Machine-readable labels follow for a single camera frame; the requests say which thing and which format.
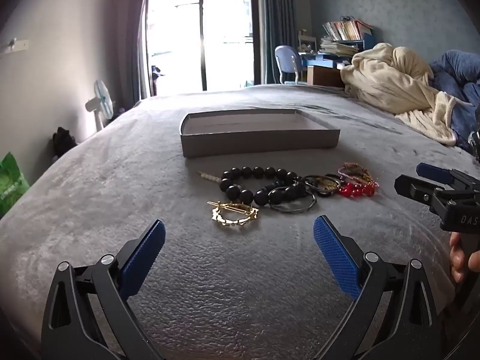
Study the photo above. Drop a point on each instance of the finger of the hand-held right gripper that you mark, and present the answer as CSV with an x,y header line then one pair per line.
x,y
414,189
435,172

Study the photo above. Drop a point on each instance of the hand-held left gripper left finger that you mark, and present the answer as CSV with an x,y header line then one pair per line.
x,y
144,255

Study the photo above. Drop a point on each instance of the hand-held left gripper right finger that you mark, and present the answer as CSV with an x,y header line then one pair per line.
x,y
335,255

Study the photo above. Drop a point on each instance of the thin dark metal bangle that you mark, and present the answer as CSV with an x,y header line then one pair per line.
x,y
296,210

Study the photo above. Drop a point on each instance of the dark rings with gold charm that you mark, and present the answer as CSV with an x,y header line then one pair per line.
x,y
324,184

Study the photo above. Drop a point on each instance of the gold round hair clip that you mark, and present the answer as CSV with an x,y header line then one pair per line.
x,y
234,213

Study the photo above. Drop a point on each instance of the pearl hair pin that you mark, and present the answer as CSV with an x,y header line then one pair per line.
x,y
207,177

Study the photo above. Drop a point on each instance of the grey shallow cardboard box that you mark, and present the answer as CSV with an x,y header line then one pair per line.
x,y
258,131

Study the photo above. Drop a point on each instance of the person's right hand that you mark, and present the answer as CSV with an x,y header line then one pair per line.
x,y
457,258

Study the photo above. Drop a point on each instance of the cream knitted blanket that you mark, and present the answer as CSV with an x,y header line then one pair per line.
x,y
393,78

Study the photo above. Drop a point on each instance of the blue quilt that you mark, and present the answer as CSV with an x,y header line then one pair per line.
x,y
455,71

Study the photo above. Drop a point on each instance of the black bag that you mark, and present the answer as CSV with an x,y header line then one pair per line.
x,y
64,142

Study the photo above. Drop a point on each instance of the blue and wooden desk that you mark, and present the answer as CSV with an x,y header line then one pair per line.
x,y
324,75

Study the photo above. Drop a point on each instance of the green plastic bag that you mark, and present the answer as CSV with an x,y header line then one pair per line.
x,y
11,183

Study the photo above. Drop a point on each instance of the stack of papers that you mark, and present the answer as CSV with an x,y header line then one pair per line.
x,y
337,48

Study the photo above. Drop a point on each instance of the white standing fan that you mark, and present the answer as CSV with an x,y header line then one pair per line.
x,y
102,99

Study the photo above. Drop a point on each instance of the row of books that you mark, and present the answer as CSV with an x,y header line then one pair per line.
x,y
347,30

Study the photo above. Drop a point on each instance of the blue desk chair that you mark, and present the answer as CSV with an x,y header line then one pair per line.
x,y
287,60

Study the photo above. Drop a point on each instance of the dark purple curtain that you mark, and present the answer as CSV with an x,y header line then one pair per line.
x,y
137,45

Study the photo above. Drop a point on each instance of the teal curtain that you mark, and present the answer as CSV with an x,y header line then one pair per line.
x,y
279,26

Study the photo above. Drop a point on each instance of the sliding glass door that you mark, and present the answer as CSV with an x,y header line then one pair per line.
x,y
202,41

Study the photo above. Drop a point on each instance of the white wall hook rack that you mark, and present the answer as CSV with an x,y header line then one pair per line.
x,y
17,45

